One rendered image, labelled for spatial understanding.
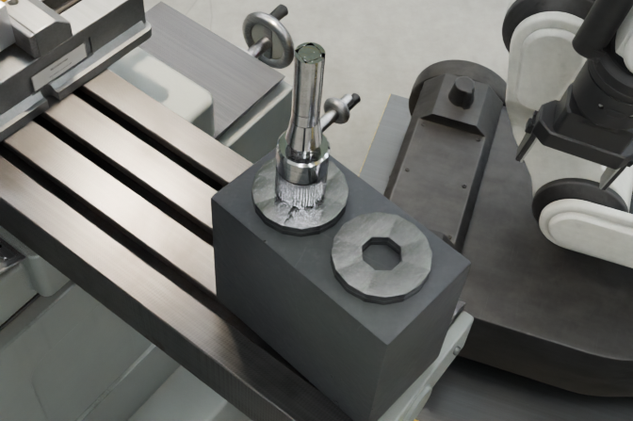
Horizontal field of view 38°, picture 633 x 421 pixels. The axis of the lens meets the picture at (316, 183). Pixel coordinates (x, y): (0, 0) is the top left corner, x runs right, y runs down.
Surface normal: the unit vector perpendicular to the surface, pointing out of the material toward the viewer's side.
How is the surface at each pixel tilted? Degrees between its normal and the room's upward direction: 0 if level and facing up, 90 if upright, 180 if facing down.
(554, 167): 90
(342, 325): 90
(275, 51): 90
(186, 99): 0
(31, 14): 0
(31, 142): 0
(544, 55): 90
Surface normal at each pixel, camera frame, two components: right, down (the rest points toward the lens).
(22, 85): 0.76, 0.54
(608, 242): -0.32, 0.74
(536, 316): 0.06, -0.61
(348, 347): -0.69, 0.55
